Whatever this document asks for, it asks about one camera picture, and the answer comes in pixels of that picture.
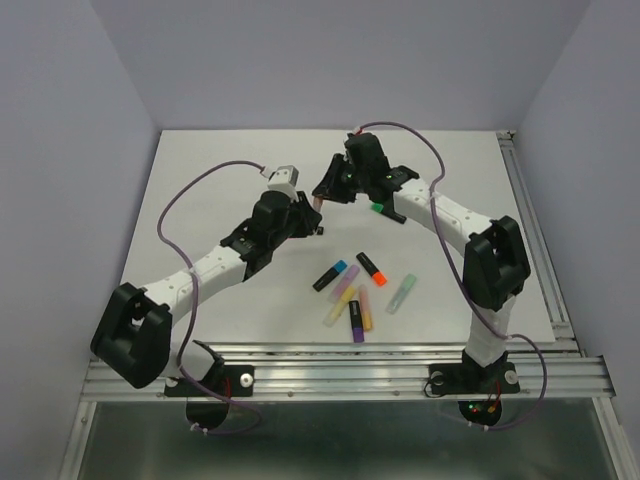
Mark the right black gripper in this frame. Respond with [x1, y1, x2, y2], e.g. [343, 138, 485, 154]
[316, 149, 371, 200]

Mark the black highlighter green cap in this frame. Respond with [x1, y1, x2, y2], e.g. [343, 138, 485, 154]
[371, 203, 406, 224]

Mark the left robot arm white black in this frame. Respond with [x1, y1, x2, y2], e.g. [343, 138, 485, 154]
[90, 191, 322, 389]

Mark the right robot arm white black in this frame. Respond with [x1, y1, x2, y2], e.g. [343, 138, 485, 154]
[312, 132, 531, 390]

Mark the black highlighter blue cap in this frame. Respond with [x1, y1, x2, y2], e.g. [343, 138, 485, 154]
[312, 260, 347, 292]

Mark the pastel purple highlighter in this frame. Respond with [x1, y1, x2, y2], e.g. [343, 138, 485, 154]
[328, 264, 360, 303]

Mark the black highlighter orange cap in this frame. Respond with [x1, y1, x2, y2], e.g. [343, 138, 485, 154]
[356, 252, 387, 287]

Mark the pastel green highlighter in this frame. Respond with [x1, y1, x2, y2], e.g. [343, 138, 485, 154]
[385, 273, 417, 314]

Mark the black highlighter purple cap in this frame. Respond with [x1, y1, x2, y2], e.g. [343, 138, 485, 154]
[348, 300, 364, 343]

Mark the pastel orange yellow highlighter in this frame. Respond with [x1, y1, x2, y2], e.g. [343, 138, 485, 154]
[358, 285, 373, 332]

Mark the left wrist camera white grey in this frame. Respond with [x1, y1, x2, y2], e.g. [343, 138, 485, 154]
[267, 165, 299, 201]

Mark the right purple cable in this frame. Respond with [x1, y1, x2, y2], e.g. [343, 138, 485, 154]
[355, 119, 547, 432]

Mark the aluminium rail frame front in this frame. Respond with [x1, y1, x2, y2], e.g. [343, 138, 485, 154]
[82, 342, 616, 401]

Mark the aluminium rail right side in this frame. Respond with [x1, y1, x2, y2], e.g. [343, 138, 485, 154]
[496, 130, 586, 357]

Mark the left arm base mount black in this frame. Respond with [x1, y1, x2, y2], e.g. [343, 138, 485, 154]
[163, 340, 263, 436]

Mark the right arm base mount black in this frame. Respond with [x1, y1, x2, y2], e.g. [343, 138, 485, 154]
[423, 351, 521, 428]

